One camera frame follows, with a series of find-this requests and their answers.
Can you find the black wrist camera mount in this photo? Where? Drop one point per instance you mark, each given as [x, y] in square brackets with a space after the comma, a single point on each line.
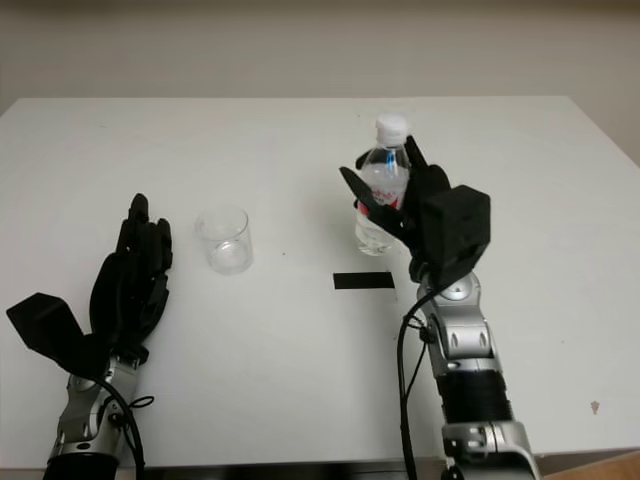
[45, 320]
[455, 225]

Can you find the black tape strip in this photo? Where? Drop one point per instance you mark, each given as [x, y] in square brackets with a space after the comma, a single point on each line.
[362, 281]

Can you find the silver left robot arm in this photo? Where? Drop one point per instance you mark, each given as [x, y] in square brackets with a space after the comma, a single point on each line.
[85, 410]

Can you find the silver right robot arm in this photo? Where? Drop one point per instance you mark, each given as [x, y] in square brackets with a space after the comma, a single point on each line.
[470, 345]

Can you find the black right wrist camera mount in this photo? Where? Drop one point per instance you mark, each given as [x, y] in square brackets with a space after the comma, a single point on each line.
[455, 225]

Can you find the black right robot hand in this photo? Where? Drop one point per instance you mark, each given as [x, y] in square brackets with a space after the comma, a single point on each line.
[432, 182]

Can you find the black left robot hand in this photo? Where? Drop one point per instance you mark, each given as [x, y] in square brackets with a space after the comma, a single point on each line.
[125, 290]

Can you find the clear plastic water bottle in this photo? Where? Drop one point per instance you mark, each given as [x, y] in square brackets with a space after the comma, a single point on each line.
[382, 175]

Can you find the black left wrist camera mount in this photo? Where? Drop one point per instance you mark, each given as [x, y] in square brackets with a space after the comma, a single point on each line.
[45, 320]

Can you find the clear glass cup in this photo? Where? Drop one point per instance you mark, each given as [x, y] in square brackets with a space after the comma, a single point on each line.
[225, 240]

